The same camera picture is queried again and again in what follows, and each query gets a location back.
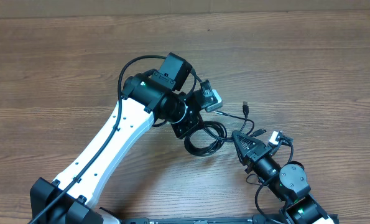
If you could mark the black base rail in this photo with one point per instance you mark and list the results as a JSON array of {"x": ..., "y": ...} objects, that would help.
[{"x": 203, "y": 221}]

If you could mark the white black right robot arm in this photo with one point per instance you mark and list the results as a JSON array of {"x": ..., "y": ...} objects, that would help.
[{"x": 287, "y": 182}]

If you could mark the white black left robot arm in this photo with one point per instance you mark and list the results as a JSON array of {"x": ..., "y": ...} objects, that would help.
[{"x": 142, "y": 100}]

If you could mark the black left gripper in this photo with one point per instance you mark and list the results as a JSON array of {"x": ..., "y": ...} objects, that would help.
[{"x": 193, "y": 121}]

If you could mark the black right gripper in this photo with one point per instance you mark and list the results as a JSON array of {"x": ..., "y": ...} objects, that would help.
[{"x": 257, "y": 150}]

